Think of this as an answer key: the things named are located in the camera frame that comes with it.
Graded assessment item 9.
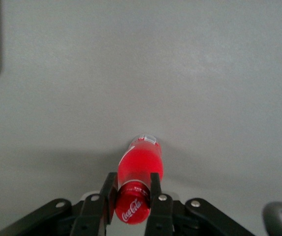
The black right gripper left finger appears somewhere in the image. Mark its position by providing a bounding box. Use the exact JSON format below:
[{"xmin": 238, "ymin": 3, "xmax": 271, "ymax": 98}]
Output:
[{"xmin": 70, "ymin": 172, "xmax": 119, "ymax": 236}]

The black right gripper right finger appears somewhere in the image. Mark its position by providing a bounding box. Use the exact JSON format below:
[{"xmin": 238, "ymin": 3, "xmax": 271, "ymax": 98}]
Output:
[{"xmin": 144, "ymin": 172, "xmax": 175, "ymax": 236}]

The red coke bottle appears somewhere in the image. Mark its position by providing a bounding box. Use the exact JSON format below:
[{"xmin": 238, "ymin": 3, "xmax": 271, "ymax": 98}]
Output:
[{"xmin": 114, "ymin": 133, "xmax": 165, "ymax": 226}]

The grey looped cable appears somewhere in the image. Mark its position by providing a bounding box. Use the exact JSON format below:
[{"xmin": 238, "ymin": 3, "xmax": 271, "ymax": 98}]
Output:
[{"xmin": 262, "ymin": 201, "xmax": 282, "ymax": 236}]

